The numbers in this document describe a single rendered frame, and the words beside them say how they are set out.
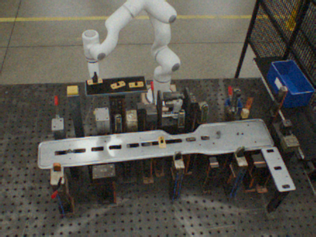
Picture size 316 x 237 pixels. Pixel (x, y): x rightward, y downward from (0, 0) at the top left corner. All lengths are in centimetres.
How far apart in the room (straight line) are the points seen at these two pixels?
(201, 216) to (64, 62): 258
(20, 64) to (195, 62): 196
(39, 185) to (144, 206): 66
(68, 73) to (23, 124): 149
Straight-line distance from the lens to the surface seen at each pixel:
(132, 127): 216
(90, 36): 193
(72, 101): 223
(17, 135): 265
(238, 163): 207
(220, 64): 425
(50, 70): 414
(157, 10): 203
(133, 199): 227
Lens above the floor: 270
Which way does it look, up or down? 49 degrees down
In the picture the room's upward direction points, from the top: 4 degrees clockwise
